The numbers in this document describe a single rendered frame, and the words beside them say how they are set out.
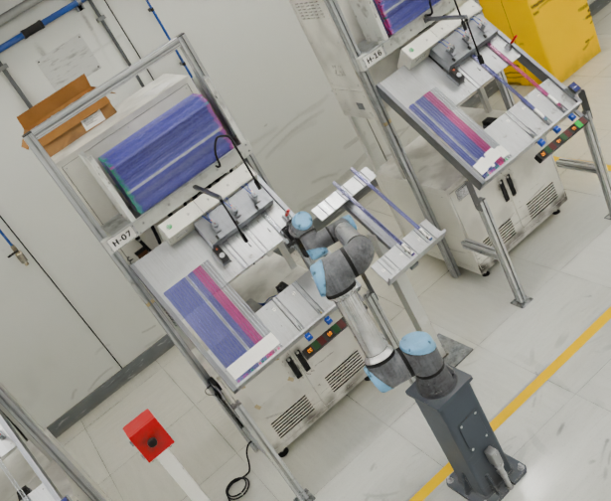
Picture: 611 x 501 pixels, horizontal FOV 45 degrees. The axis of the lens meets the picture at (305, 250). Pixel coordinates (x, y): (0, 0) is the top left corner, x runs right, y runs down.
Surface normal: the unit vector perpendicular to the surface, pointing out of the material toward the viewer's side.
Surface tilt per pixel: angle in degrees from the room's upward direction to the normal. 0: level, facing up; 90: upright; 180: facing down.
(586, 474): 0
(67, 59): 90
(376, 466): 0
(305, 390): 90
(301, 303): 45
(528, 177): 90
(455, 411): 90
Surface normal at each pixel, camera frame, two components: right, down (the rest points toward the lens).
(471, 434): 0.52, 0.20
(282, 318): 0.03, -0.38
